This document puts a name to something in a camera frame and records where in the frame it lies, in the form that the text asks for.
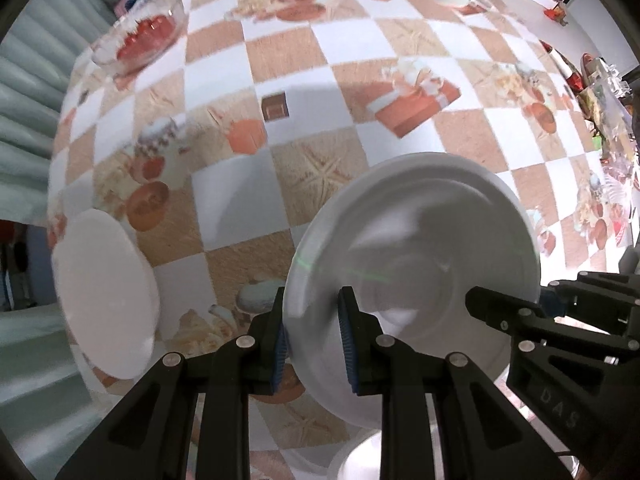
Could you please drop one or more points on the white plate at bottom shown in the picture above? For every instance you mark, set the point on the white plate at bottom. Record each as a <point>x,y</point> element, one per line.
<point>362,460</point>

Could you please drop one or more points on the pale green ribbed panel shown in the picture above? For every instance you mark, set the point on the pale green ribbed panel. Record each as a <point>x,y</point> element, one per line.
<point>30,85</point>

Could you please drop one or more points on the pile of cherry tomatoes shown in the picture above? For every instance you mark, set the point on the pile of cherry tomatoes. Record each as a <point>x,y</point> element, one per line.
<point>142,40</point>

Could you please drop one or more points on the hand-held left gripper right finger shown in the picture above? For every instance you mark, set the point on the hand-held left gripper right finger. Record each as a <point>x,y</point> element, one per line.
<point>347,345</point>

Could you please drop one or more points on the checkered printed tablecloth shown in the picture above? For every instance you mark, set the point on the checkered printed tablecloth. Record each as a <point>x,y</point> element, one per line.
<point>300,60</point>

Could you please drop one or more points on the clear plastic bag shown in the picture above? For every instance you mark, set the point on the clear plastic bag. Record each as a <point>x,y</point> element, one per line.
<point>617,105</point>

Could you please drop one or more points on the clear glass bowl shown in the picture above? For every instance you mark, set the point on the clear glass bowl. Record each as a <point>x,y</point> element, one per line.
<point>167,10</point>

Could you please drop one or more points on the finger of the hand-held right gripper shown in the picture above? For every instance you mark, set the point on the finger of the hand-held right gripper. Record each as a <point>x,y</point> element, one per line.
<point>590,292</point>
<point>500,310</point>

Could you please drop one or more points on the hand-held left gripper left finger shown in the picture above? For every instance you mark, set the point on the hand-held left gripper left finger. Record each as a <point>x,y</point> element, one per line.
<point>279,360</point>

